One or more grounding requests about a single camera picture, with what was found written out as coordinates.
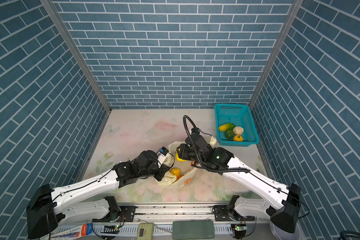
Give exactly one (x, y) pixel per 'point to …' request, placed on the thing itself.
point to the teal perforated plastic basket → (240, 115)
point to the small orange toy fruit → (238, 138)
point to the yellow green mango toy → (225, 127)
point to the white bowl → (283, 234)
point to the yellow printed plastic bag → (187, 169)
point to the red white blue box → (75, 232)
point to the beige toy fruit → (238, 130)
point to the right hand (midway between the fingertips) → (178, 148)
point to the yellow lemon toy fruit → (175, 171)
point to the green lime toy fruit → (229, 134)
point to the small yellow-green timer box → (145, 231)
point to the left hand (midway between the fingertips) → (170, 169)
